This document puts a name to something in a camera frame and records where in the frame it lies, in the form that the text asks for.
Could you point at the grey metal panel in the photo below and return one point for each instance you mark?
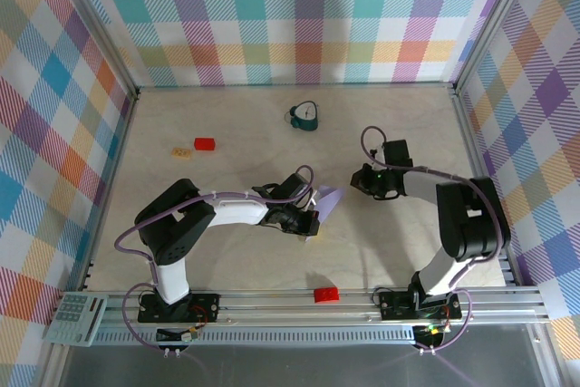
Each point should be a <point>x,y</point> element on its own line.
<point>294,366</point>

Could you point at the small electronics module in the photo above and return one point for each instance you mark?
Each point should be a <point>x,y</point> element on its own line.
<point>430,330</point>
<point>188,336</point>

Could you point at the grey calculator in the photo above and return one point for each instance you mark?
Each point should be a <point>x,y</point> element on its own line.
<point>74,319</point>

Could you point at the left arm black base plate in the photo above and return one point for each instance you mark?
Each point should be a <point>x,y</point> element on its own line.
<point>208,303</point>

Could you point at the purple paper sheet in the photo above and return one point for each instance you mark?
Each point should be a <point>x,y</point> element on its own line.
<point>331,201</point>

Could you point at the aluminium side rail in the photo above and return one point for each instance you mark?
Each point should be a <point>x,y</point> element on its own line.
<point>480,169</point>
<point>114,183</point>

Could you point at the thin aluminium rail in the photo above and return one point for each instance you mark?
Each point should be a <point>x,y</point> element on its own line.
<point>294,86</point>

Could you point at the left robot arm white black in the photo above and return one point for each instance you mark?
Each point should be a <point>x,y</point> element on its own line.
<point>235,210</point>

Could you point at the red toy brick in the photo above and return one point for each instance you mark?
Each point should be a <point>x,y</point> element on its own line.
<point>326,295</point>
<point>205,144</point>

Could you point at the aluminium frame rail wide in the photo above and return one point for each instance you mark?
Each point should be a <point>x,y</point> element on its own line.
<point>272,310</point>

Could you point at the green alarm clock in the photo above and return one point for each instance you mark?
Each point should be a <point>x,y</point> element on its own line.
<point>306,116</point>

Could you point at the small wooden tile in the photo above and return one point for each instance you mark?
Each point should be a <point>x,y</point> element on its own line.
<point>181,152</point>

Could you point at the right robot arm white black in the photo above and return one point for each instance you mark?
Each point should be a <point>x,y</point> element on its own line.
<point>421,185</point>

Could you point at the aluminium frame post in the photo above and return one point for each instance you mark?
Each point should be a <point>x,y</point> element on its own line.
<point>494,20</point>
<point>97,29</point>

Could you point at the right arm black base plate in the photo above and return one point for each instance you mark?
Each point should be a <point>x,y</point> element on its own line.
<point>394,305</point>

